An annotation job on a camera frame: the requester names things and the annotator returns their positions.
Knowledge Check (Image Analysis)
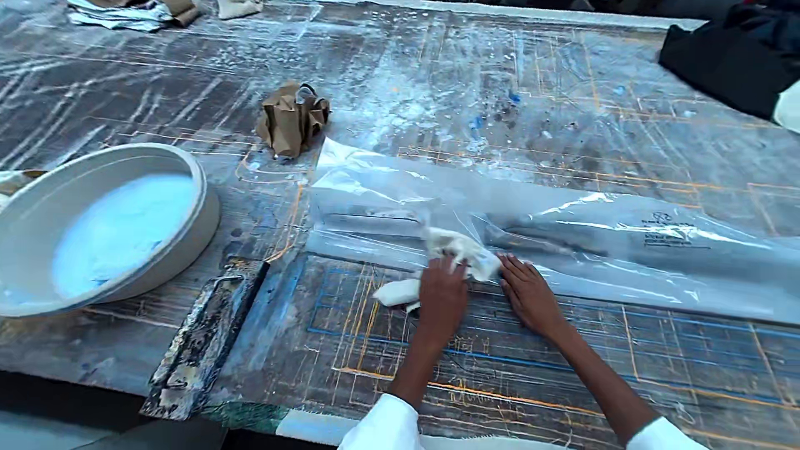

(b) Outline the pile of folded fabric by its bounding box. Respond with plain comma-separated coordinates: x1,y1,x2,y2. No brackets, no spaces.
66,0,202,31

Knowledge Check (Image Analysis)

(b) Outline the white cloth rag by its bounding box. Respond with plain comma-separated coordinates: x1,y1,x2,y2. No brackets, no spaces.
373,226,503,315

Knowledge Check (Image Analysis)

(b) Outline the person's left hand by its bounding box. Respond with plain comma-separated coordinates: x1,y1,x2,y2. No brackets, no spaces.
419,252,469,341

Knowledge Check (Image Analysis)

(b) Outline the clear plastic sheet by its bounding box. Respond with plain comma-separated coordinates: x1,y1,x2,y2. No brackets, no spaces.
305,136,800,326

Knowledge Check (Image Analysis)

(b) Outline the person's right hand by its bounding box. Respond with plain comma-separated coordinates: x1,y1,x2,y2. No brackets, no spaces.
498,253,571,341

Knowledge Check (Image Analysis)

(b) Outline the white cloth piece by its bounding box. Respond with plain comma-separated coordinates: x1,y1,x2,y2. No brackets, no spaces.
774,79,800,134

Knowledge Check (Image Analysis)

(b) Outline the white round basin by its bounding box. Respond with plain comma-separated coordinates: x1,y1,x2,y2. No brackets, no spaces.
0,142,221,318

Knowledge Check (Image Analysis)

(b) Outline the person's left forearm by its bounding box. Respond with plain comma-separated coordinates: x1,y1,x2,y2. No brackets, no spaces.
338,324,454,450

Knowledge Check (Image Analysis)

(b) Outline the green mesh cloth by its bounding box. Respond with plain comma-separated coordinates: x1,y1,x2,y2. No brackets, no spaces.
201,400,291,436

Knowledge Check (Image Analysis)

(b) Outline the black cloth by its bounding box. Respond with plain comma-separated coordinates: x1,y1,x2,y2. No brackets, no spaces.
659,3,800,122

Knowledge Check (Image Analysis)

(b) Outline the white frayed fabric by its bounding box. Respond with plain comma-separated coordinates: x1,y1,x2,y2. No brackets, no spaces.
275,409,576,450

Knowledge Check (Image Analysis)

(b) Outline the small beige cloth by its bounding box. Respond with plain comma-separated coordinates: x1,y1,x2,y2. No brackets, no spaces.
217,0,265,20

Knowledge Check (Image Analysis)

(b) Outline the beige and brown cloth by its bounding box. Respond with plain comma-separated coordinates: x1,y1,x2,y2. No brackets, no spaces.
0,169,48,210

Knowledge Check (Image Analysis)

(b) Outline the paint-stained black squeegee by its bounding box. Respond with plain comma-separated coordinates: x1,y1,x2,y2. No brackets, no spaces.
140,257,271,421

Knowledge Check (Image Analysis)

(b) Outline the crumpled brown paper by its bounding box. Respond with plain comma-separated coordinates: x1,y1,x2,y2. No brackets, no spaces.
256,82,331,159

